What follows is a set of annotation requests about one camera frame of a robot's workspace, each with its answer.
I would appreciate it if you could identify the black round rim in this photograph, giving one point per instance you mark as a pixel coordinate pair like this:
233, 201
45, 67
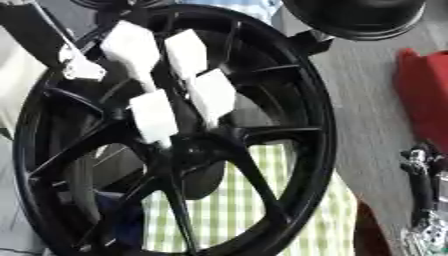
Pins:
356, 16

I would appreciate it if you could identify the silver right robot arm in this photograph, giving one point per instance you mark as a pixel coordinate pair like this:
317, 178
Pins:
429, 238

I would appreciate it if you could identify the black round disc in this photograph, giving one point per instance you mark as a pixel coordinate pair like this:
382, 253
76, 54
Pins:
204, 181

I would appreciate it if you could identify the white pin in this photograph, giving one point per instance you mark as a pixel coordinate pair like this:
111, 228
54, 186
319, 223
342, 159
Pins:
213, 93
153, 116
186, 53
129, 46

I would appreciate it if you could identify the black spoked wheel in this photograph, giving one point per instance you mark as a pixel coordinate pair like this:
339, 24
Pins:
303, 140

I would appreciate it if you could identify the white metal bracket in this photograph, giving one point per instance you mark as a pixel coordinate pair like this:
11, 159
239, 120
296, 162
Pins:
81, 68

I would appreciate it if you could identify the dark red object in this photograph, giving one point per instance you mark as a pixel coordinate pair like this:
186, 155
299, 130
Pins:
370, 233

